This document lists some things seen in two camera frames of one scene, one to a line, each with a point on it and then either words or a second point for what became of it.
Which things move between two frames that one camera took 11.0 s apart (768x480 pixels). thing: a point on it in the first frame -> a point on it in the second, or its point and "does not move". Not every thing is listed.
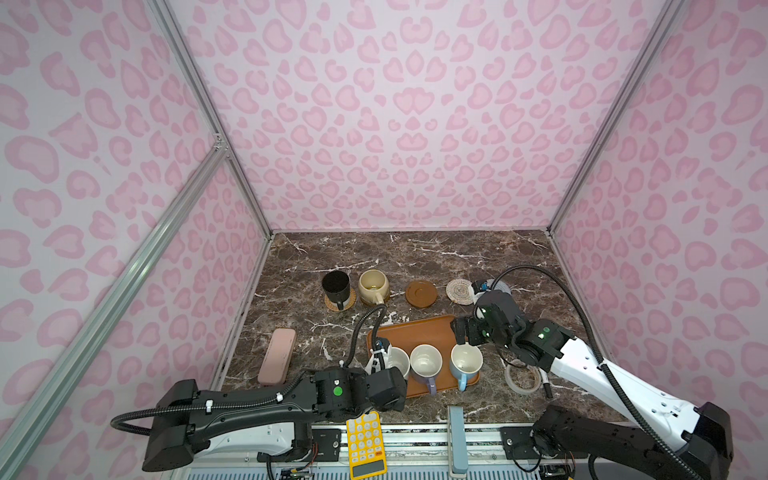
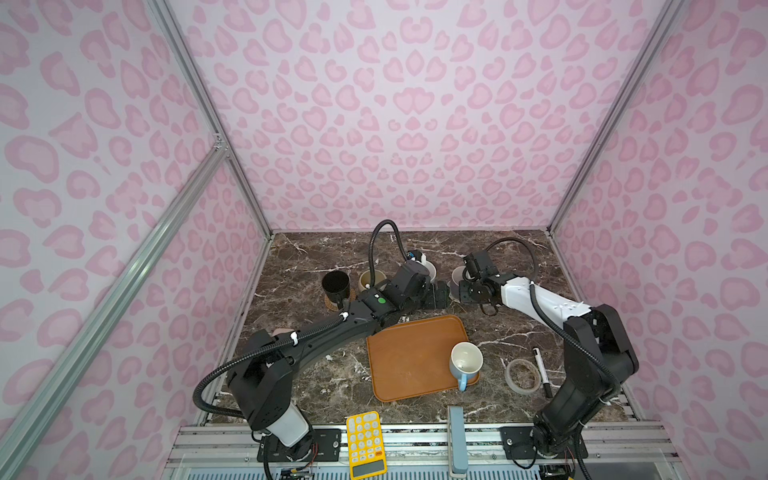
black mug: (336, 285) does not move
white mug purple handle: (426, 362) -> (457, 275)
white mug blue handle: (466, 360) does not move
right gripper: (470, 324) -> (463, 296)
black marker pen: (546, 383) does not move
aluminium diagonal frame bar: (88, 317) does not move
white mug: (397, 358) -> (427, 267)
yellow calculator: (365, 447) does not move
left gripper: (397, 406) -> (432, 301)
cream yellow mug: (374, 286) does not move
